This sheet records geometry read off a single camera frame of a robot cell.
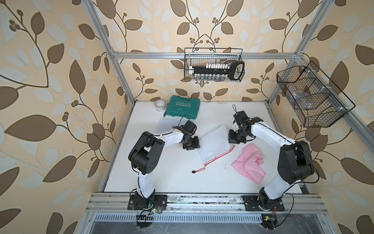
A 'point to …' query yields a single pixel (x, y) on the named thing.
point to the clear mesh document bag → (213, 145)
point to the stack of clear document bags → (166, 124)
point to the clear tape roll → (160, 105)
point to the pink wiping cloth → (250, 163)
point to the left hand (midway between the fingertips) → (196, 144)
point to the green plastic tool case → (179, 106)
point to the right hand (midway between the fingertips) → (230, 140)
